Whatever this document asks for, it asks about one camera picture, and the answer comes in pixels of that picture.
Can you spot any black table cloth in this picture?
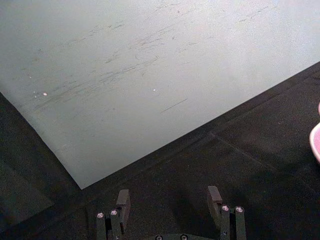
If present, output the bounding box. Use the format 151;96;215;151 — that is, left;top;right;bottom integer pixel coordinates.
0;61;320;240

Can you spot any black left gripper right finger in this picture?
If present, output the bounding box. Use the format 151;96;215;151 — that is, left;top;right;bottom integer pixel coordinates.
206;185;247;240

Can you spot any roll of white tape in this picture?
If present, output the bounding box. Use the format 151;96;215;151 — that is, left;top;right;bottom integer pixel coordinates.
309;101;320;165

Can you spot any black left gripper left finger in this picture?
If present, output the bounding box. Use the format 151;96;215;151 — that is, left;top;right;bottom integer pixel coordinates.
96;189;132;240

